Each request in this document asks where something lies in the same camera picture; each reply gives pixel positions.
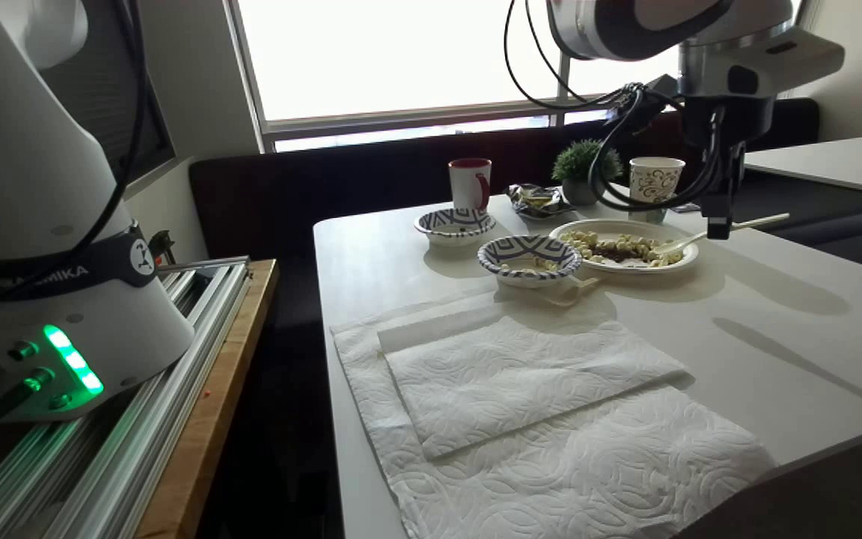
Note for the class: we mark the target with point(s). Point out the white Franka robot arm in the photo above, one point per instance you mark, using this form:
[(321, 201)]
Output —
[(32, 198)]

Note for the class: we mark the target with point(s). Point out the large white paper towel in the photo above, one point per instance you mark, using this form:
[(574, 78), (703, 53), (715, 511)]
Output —
[(570, 490)]

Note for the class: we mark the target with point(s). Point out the black and white food pile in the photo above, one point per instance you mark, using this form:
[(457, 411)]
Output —
[(620, 246)]

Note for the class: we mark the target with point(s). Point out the folded white paper towel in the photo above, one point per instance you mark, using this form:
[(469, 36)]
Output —
[(522, 385)]

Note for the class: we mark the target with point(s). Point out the blue patterned empty bowl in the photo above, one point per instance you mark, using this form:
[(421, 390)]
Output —
[(457, 228)]

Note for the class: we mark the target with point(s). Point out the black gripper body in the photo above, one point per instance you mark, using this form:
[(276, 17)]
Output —
[(718, 140)]

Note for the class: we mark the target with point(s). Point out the aluminium profile frame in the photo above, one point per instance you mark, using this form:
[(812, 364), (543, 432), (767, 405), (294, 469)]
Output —
[(104, 469)]

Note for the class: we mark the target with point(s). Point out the wooden base board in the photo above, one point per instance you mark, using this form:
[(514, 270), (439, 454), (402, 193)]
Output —
[(212, 429)]

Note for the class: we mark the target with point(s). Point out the blue patterned bowl white filling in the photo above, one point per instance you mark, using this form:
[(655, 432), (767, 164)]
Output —
[(529, 262)]

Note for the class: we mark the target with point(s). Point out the bright window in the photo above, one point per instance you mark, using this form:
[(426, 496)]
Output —
[(402, 60)]

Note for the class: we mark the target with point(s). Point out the black bench seat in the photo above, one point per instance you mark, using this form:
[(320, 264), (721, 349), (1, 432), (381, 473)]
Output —
[(254, 198)]

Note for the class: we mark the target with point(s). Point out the red mug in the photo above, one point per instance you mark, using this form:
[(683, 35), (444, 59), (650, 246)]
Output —
[(472, 191)]

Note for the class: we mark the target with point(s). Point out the green potted plant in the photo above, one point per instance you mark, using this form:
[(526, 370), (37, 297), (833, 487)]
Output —
[(583, 167)]

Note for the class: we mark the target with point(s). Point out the patterned paper cup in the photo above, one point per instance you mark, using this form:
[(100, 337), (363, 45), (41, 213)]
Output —
[(656, 185)]

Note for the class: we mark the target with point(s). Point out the white round plate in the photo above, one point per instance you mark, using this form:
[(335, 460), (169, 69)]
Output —
[(570, 262)]

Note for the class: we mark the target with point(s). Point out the white side table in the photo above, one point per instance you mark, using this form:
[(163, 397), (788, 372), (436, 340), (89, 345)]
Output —
[(840, 161)]

